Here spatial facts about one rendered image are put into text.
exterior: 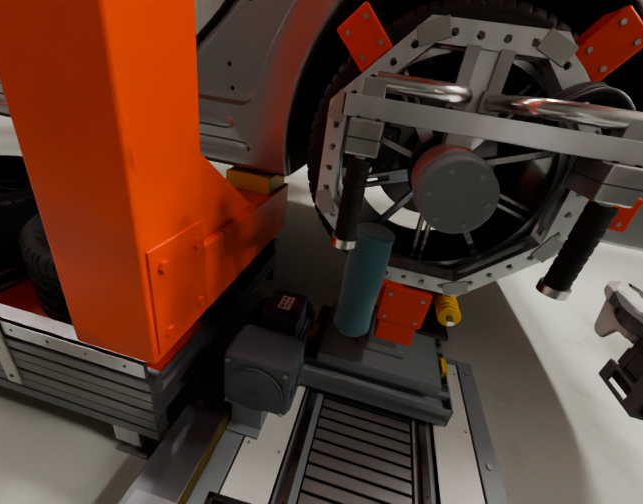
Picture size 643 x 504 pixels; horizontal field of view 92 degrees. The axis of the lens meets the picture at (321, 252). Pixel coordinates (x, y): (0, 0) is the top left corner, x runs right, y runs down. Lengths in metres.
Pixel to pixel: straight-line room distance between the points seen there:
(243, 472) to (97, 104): 0.87
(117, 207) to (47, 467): 0.88
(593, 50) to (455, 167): 0.30
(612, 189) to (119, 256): 0.67
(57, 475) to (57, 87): 0.97
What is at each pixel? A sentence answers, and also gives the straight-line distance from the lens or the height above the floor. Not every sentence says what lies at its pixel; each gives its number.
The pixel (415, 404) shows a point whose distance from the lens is 1.12.
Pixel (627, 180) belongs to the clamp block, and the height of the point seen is 0.93.
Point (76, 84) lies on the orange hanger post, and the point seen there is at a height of 0.94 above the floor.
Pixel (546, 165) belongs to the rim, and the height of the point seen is 0.90.
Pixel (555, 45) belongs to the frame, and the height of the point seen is 1.10.
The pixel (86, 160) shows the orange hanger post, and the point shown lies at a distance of 0.49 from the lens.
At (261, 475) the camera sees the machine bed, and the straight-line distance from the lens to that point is 1.00.
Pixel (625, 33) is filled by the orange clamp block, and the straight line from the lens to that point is 0.77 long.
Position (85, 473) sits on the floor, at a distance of 1.18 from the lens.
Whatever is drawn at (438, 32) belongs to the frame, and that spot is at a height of 1.09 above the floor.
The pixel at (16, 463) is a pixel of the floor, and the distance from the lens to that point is 1.27.
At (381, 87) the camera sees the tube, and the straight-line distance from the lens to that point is 0.50.
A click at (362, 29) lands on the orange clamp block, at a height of 1.08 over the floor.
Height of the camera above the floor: 0.98
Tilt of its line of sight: 28 degrees down
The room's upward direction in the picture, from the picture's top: 10 degrees clockwise
